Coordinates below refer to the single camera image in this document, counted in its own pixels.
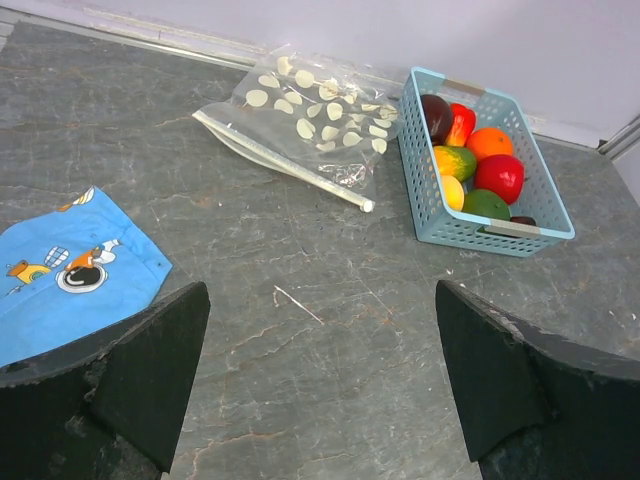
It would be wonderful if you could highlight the red yellow toy pepper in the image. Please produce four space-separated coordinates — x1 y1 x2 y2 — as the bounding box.
445 103 476 147

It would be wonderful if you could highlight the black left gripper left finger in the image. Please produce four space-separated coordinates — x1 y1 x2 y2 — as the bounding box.
1 282 210 479

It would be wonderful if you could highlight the small dark toy plum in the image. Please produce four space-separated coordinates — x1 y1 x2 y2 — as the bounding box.
510 216 537 226

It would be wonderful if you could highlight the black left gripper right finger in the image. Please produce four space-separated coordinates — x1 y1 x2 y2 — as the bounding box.
435 280 639 479

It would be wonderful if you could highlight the light blue plastic basket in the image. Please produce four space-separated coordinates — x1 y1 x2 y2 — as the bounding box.
398 67 575 257

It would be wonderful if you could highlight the clear dotted zip top bag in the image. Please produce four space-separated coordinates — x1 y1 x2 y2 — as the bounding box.
193 48 402 213

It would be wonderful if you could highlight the green toy lime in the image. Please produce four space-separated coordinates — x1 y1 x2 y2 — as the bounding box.
462 189 511 221

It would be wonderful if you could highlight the dark maroon toy fruit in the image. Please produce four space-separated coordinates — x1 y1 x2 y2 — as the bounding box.
420 94 454 145

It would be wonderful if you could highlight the orange toy fruit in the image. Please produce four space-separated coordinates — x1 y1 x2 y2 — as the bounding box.
465 127 513 162

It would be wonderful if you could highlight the red toy apple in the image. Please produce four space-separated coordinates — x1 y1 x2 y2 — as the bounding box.
473 154 525 205

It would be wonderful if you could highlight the green yellow toy mango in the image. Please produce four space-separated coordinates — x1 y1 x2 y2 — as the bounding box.
433 146 477 183

